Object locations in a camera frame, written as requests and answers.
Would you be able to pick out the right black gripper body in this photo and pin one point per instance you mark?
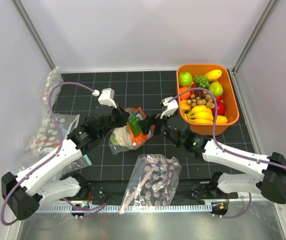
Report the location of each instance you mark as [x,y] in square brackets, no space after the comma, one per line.
[164,131]

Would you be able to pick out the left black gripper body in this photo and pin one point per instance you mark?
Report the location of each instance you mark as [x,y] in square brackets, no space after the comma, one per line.
[116,119]

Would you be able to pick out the green bell pepper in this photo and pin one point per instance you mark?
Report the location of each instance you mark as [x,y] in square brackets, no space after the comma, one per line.
[133,122]

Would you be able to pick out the orange pumpkin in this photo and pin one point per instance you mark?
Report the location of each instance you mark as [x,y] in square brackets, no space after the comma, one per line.
[141,137]

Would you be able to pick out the clear bag orange zipper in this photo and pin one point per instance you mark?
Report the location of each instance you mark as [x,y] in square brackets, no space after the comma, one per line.
[115,149]

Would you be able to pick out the white cauliflower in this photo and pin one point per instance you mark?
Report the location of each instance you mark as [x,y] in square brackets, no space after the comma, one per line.
[121,137]

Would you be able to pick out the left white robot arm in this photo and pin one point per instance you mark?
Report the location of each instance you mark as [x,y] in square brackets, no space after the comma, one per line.
[25,191]

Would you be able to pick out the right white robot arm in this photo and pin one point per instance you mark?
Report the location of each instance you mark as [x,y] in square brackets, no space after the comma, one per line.
[258,173]

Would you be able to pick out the clear bag pink dots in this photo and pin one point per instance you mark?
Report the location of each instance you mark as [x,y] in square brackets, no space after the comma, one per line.
[153,183]

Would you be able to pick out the clear bag white dots flat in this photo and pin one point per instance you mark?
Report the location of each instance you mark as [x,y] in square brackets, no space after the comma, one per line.
[47,136]

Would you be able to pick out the clear bag white dots upright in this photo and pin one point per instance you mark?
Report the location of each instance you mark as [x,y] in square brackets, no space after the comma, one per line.
[53,79]

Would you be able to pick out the orange plastic basket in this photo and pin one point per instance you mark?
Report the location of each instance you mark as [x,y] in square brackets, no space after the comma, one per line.
[228,97]

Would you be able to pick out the black grid mat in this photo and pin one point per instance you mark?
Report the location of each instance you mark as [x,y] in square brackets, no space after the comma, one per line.
[140,89]

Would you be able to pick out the orange tangerine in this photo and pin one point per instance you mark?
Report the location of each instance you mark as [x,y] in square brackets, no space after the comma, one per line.
[185,93]

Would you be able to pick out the brown longan cluster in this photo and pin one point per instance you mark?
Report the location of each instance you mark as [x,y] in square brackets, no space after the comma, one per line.
[200,98]

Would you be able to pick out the yellow lemon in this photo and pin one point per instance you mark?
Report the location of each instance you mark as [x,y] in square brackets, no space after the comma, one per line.
[221,119]

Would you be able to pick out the red pomegranate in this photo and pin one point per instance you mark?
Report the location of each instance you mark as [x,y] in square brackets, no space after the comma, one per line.
[221,108]

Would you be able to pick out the green apple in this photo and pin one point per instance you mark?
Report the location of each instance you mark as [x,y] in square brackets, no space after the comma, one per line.
[185,79]
[216,89]

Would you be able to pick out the green grapes bunch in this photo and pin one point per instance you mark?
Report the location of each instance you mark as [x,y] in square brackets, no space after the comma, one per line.
[201,81]

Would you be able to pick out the yellow mango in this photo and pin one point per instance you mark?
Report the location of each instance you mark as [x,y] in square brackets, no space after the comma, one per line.
[213,75]

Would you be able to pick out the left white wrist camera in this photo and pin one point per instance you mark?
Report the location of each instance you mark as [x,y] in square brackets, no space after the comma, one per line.
[106,98]

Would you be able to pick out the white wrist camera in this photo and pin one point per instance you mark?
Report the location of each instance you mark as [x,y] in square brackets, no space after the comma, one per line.
[106,98]
[169,106]

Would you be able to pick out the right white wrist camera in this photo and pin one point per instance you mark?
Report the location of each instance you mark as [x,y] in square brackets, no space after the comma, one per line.
[169,106]

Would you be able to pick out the aluminium cable rail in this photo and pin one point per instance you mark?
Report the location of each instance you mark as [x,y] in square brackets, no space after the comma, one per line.
[63,207]

